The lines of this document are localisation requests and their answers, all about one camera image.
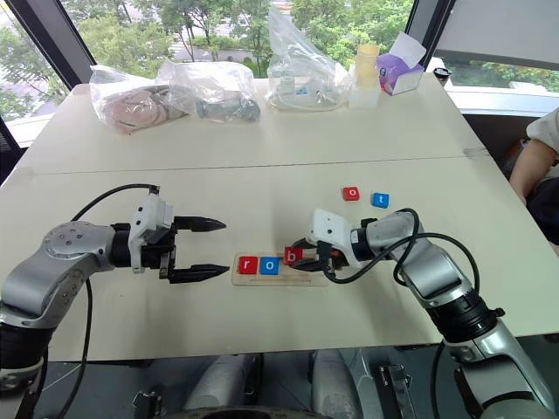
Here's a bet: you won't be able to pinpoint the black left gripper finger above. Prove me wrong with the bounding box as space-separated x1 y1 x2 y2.
168 263 231 285
174 215 228 233

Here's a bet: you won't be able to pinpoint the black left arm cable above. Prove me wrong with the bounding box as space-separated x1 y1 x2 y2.
55 182 161 419

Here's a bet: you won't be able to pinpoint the stacked yellow white plastic containers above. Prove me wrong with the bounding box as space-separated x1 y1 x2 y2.
348 43 381 110

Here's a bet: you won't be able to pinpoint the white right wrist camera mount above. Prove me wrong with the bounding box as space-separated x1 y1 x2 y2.
305 208 364 270

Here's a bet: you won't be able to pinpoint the wooden letter tray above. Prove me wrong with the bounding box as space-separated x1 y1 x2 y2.
231 251 329 288

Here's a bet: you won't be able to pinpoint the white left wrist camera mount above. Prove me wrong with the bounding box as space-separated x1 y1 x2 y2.
130 193 176 275

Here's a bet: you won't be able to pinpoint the plastic bag with pink items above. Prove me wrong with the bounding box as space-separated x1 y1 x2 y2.
88 64 190 135

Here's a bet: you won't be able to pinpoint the plastic bag with grey object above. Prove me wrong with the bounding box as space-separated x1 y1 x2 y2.
155 59 262 126

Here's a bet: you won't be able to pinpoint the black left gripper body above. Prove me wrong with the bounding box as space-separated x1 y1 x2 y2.
141 223 178 281

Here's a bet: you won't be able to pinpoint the dark window frame post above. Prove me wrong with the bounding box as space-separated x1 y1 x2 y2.
404 0 453 58
8 0 98 93

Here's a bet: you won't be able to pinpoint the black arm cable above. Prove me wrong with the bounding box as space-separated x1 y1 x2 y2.
55 182 161 419
324 208 481 288

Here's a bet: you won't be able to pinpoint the seated person in white shirt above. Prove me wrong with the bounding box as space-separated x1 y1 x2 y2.
508 106 559 246

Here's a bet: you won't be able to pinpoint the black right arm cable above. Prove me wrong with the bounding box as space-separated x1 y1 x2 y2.
324 208 481 288

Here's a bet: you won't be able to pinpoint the grey rounded robot leg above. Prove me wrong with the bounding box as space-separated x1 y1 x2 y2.
310 348 373 412
183 353 264 412

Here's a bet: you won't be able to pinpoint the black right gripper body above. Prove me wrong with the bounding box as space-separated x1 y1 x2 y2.
316 241 351 275

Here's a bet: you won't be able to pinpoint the purple tissue box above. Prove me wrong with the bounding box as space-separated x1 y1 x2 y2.
376 31 428 97

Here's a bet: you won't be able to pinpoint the clear bag with white items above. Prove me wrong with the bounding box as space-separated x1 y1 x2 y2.
265 7 353 113

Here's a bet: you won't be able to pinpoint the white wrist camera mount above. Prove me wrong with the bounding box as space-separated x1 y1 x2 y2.
130 193 176 275
305 208 364 270

